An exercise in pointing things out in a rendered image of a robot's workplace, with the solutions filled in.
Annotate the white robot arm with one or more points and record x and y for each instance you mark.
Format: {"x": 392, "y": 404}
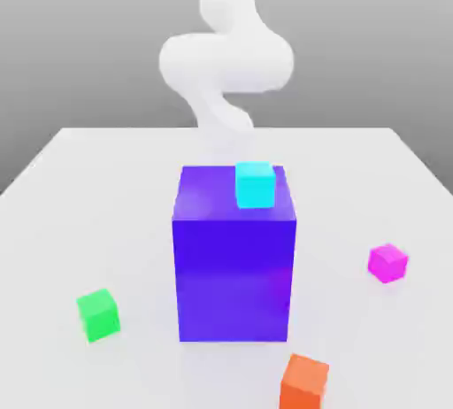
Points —
{"x": 226, "y": 62}

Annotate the small cyan cube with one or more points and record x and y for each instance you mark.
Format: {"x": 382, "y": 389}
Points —
{"x": 255, "y": 187}

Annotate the small magenta cube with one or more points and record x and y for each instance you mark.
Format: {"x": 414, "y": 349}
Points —
{"x": 387, "y": 263}

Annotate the small green cube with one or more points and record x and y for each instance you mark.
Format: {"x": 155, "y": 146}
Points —
{"x": 99, "y": 317}

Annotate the small orange cube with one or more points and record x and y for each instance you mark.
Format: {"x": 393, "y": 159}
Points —
{"x": 302, "y": 384}

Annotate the large purple box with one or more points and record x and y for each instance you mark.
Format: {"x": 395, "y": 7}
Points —
{"x": 233, "y": 274}

